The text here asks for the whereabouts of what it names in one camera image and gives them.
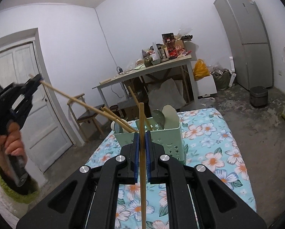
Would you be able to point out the yellow plastic bag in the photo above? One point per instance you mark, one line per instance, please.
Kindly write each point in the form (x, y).
(200, 70)

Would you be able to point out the green ladle spoon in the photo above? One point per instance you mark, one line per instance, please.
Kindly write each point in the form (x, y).
(159, 117)

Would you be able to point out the cream plastic rice spoon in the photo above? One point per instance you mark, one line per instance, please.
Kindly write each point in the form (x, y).
(171, 117)

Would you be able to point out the red snack box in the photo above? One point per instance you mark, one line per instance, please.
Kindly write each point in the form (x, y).
(176, 52)

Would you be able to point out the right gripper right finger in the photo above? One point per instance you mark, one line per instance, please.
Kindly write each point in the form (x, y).
(196, 197)

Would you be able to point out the grey refrigerator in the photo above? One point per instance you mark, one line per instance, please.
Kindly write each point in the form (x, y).
(249, 42)

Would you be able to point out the floral blue tablecloth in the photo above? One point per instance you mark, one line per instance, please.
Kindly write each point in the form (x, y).
(207, 140)

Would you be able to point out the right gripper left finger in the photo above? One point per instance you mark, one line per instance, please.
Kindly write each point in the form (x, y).
(88, 198)

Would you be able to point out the left hand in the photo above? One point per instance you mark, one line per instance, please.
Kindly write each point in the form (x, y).
(11, 144)

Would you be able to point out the white frame side table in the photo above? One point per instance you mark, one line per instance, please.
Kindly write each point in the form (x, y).
(143, 71)

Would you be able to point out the wooden chair dark seat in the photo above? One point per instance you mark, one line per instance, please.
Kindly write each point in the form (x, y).
(89, 116)

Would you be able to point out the green perforated utensil holder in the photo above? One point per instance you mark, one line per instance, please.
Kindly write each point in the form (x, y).
(170, 139)

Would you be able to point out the black trash bin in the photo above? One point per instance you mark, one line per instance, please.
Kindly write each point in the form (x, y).
(258, 97)

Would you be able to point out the green fleece sleeve forearm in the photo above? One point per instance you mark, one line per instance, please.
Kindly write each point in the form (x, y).
(14, 200)

